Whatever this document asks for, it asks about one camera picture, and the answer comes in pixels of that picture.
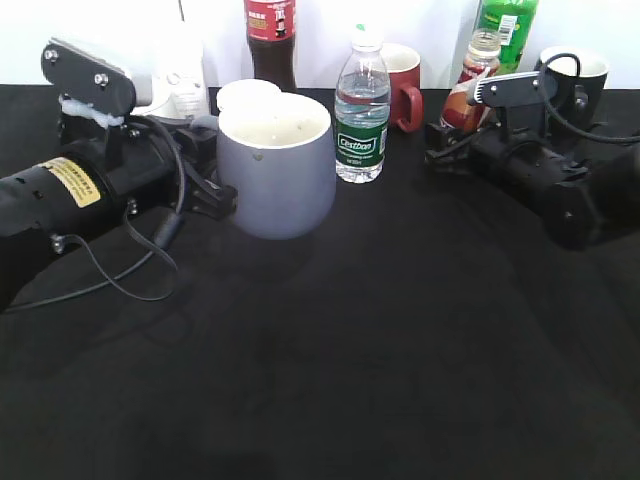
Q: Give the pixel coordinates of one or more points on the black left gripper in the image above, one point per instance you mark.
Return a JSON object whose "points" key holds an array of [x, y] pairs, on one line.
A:
{"points": [[148, 162]]}

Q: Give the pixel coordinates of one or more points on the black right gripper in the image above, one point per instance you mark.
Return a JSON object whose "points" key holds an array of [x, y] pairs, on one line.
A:
{"points": [[548, 183]]}

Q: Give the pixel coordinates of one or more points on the brown coffee drink bottle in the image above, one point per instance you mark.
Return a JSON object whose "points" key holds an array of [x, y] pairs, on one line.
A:
{"points": [[481, 61]]}

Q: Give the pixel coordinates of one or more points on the grey ceramic mug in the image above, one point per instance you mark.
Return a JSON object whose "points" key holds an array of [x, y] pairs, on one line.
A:
{"points": [[279, 155]]}

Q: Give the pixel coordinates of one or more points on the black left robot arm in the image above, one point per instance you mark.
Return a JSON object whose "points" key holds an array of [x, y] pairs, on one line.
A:
{"points": [[42, 210]]}

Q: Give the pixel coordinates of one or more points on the red ceramic mug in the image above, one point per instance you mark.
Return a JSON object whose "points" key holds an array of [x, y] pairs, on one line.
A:
{"points": [[403, 65]]}

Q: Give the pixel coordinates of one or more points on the white ceramic mug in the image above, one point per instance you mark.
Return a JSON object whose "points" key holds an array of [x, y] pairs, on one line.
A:
{"points": [[162, 104]]}

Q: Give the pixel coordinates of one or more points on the black ceramic mug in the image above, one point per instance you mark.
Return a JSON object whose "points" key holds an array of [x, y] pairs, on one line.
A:
{"points": [[576, 97]]}

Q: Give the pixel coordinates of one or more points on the green sprite bottle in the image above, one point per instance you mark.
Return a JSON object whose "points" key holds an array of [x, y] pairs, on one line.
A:
{"points": [[512, 20]]}

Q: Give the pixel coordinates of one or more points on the yellow paper cup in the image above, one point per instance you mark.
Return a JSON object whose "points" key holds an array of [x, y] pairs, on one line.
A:
{"points": [[254, 95]]}

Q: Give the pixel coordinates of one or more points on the white plastic bottle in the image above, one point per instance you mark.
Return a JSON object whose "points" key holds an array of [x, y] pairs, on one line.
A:
{"points": [[185, 74]]}

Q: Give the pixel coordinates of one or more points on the clear water bottle green label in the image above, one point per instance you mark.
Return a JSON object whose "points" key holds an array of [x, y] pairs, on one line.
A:
{"points": [[362, 108]]}

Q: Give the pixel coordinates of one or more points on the cola bottle red label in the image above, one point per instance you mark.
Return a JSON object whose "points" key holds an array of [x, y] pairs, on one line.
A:
{"points": [[271, 34]]}

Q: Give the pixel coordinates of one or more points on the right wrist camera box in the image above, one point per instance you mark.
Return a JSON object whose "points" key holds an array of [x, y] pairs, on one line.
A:
{"points": [[515, 99]]}

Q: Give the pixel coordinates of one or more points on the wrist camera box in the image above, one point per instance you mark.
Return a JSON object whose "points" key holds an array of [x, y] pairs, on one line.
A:
{"points": [[92, 80], [515, 99]]}

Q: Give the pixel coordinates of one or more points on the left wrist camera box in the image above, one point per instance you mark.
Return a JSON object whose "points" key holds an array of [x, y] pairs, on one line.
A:
{"points": [[92, 80]]}

